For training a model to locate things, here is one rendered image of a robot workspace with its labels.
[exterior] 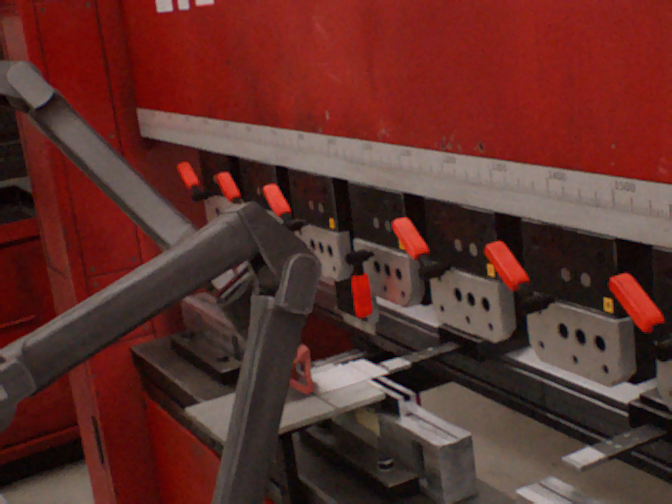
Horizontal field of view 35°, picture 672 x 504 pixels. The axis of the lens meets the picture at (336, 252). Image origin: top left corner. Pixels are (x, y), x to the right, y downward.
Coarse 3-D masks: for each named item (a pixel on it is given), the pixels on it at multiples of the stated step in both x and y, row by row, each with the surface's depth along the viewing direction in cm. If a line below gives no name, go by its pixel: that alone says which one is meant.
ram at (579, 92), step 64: (128, 0) 221; (192, 0) 190; (256, 0) 166; (320, 0) 148; (384, 0) 133; (448, 0) 121; (512, 0) 111; (576, 0) 103; (640, 0) 95; (192, 64) 197; (256, 64) 172; (320, 64) 152; (384, 64) 137; (448, 64) 124; (512, 64) 114; (576, 64) 105; (640, 64) 97; (320, 128) 157; (384, 128) 140; (448, 128) 127; (512, 128) 116; (576, 128) 107; (640, 128) 99; (448, 192) 130; (512, 192) 119
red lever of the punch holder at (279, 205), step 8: (272, 184) 171; (264, 192) 170; (272, 192) 169; (280, 192) 170; (272, 200) 169; (280, 200) 169; (272, 208) 169; (280, 208) 168; (288, 208) 168; (280, 216) 168; (288, 216) 167; (288, 224) 166; (296, 224) 166; (304, 224) 167
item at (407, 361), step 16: (448, 336) 181; (464, 336) 177; (416, 352) 177; (432, 352) 176; (448, 352) 176; (464, 352) 178; (480, 352) 174; (496, 352) 176; (384, 368) 172; (400, 368) 172
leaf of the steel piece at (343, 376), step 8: (336, 368) 175; (344, 368) 175; (352, 368) 174; (304, 376) 168; (312, 376) 173; (320, 376) 173; (328, 376) 172; (336, 376) 172; (344, 376) 171; (352, 376) 171; (360, 376) 171; (368, 376) 170; (304, 384) 169; (320, 384) 169; (328, 384) 169; (336, 384) 168; (344, 384) 168; (352, 384) 168; (312, 392) 167; (320, 392) 166; (328, 392) 166
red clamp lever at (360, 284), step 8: (352, 256) 148; (360, 256) 149; (368, 256) 149; (352, 264) 148; (360, 264) 149; (360, 272) 149; (352, 280) 150; (360, 280) 149; (368, 280) 150; (352, 288) 150; (360, 288) 149; (368, 288) 150; (360, 296) 150; (368, 296) 150; (360, 304) 150; (368, 304) 150; (360, 312) 150; (368, 312) 151
